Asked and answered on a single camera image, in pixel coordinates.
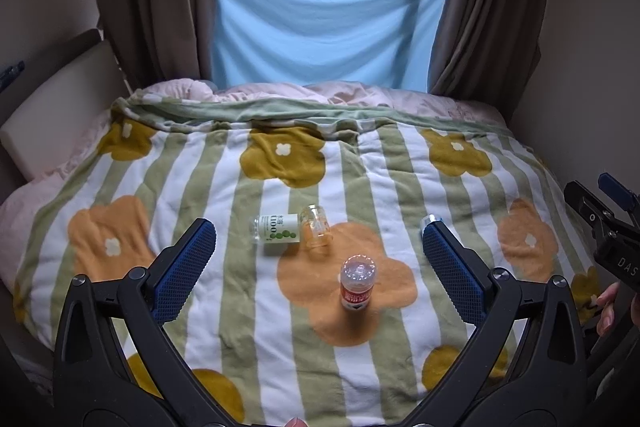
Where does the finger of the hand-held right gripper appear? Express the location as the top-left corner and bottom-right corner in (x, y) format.
(563, 180), (608, 230)
(598, 172), (640, 220)

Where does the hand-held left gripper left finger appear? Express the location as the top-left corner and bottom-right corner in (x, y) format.
(52, 218), (229, 427)

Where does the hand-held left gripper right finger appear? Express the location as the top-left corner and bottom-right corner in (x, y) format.
(400, 216), (587, 427)

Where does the clear glass cup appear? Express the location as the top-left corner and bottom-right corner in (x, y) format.
(300, 204), (331, 251)

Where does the person's right hand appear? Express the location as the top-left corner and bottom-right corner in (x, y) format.
(595, 283), (624, 337)

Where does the red label clear bottle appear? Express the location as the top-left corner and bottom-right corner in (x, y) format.
(340, 255), (377, 312)

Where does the green label white bottle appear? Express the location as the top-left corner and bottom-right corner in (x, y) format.
(249, 212), (301, 245)

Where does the floral striped blanket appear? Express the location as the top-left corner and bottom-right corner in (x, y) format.
(12, 98), (602, 427)

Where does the beige bed headboard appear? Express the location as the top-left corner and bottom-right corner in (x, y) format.
(0, 28), (129, 184)

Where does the light blue cloth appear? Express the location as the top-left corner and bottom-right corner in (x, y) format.
(212, 0), (451, 94)

